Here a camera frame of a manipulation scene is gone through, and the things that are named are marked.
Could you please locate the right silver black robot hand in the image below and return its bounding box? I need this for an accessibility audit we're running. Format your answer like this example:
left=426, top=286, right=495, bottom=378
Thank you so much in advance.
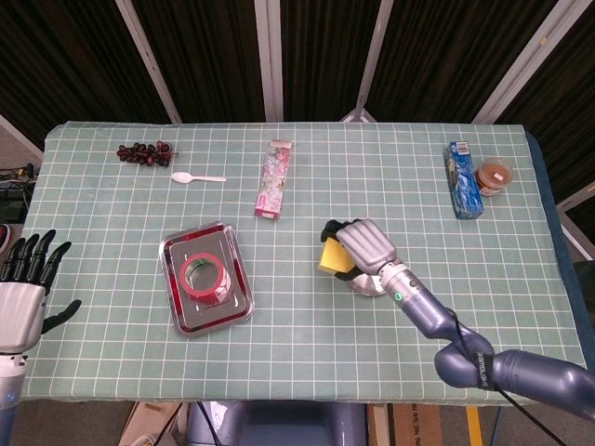
left=320, top=217, right=397, bottom=284

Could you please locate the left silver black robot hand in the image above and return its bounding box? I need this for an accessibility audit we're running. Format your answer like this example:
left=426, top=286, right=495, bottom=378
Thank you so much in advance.
left=0, top=229, right=83, bottom=354

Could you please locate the yellow cube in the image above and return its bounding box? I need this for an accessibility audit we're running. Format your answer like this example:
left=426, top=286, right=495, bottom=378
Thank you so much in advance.
left=316, top=237, right=353, bottom=275

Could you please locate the red tape roll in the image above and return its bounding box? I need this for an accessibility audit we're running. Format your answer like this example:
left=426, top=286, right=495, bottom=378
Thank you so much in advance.
left=179, top=253, right=233, bottom=308

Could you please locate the pink floral carton box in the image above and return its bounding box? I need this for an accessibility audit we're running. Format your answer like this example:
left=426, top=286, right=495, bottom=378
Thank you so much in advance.
left=253, top=139, right=295, bottom=220

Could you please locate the green checked tablecloth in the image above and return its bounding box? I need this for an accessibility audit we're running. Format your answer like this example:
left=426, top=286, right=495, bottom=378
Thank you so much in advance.
left=20, top=121, right=588, bottom=405

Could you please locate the blue snack package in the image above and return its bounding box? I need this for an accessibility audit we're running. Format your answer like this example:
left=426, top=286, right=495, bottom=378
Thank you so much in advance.
left=442, top=141, right=485, bottom=220

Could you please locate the orange lidded plastic jar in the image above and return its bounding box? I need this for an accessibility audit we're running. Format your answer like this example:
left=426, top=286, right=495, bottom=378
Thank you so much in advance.
left=475, top=157, right=513, bottom=198

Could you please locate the square steel tray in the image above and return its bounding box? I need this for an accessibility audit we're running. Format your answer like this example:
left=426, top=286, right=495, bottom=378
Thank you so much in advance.
left=158, top=221, right=256, bottom=342

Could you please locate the brown cardboard box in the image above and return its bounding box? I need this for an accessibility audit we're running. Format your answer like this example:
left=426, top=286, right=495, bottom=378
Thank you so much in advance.
left=388, top=402, right=470, bottom=446

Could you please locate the blue table edge padding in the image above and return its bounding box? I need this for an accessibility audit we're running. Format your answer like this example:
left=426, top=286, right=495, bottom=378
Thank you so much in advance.
left=527, top=131, right=595, bottom=373

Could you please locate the white plastic spoon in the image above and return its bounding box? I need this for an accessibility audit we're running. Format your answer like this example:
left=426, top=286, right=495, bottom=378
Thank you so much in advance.
left=170, top=171, right=228, bottom=185

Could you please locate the dark red grape bunch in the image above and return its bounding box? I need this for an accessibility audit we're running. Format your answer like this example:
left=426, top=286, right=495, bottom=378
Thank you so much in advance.
left=116, top=140, right=179, bottom=167

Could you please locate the blue robot torso base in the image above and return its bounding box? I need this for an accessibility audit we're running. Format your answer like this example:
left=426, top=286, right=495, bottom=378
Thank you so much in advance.
left=187, top=400, right=368, bottom=446

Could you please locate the dark pleated curtain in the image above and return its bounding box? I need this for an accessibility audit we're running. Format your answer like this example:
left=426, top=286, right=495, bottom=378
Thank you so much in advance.
left=0, top=0, right=595, bottom=201

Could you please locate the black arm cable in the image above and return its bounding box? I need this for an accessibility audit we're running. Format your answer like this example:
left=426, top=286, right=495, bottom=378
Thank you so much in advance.
left=451, top=314, right=575, bottom=446

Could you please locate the white frame post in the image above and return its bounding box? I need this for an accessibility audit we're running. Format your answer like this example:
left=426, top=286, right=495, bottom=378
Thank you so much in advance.
left=114, top=0, right=182, bottom=125
left=341, top=0, right=396, bottom=123
left=254, top=0, right=284, bottom=123
left=472, top=0, right=574, bottom=125

